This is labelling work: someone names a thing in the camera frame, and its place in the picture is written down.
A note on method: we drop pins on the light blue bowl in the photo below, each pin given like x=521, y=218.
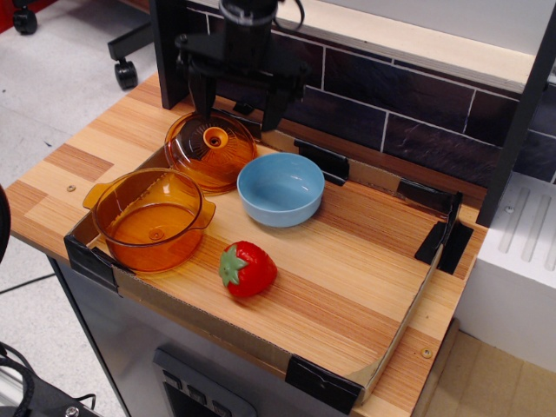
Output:
x=281, y=190

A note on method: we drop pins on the black office chair base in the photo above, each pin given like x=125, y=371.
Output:
x=123, y=46

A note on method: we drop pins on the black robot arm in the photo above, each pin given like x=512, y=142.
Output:
x=245, y=13

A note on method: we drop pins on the red toy strawberry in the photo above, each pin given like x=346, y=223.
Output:
x=246, y=269

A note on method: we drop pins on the white ribbed sink drainer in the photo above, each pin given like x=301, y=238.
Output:
x=521, y=237

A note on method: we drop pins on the black oven control panel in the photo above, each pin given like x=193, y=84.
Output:
x=191, y=393

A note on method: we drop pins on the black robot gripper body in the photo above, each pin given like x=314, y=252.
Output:
x=247, y=55

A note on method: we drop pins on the orange transparent pot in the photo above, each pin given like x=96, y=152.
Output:
x=152, y=220

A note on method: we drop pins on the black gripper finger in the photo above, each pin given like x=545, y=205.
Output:
x=277, y=101
x=202, y=89

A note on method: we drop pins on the dark brick backsplash panel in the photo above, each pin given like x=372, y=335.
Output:
x=389, y=89

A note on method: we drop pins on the black vertical post right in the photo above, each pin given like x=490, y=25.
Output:
x=516, y=135

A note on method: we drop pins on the orange transparent pot lid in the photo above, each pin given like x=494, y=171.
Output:
x=211, y=151

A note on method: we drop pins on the black caster wheel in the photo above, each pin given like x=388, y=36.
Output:
x=24, y=21

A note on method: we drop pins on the cardboard fence with black tape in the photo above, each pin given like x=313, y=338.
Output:
x=365, y=293

